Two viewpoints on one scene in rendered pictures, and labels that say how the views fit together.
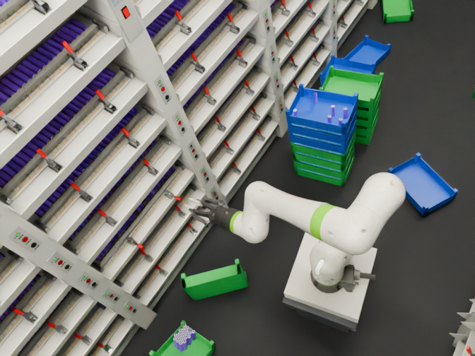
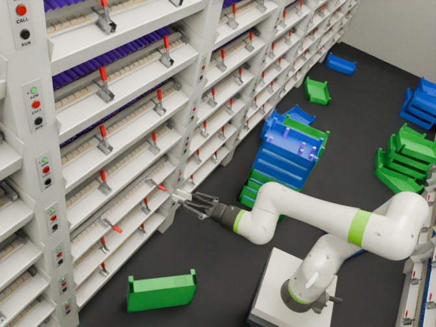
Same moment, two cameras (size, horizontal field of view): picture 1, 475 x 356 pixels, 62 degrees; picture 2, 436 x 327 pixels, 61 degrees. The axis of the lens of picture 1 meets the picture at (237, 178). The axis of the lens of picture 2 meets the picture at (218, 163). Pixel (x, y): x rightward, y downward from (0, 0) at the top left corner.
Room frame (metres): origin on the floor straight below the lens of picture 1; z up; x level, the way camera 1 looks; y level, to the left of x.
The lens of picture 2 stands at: (0.11, 0.65, 1.74)
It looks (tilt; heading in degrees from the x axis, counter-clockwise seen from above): 44 degrees down; 328
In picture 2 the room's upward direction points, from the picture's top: 17 degrees clockwise
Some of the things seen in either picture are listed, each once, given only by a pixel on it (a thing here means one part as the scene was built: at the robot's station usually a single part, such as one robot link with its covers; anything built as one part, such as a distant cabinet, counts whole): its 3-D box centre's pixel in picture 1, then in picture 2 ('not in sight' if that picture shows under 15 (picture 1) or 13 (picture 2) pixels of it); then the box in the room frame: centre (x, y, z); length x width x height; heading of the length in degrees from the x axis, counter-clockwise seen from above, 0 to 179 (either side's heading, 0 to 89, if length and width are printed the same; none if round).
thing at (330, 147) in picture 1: (322, 128); (282, 162); (1.29, -0.51, 0.36); 0.30 x 0.20 x 0.08; 47
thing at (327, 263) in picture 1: (329, 260); (312, 277); (0.56, -0.22, 0.49); 0.16 x 0.13 x 0.19; 122
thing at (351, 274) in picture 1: (341, 275); (311, 296); (0.52, -0.26, 0.37); 0.26 x 0.15 x 0.06; 60
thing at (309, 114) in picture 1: (321, 107); (292, 142); (1.29, -0.51, 0.52); 0.30 x 0.20 x 0.08; 47
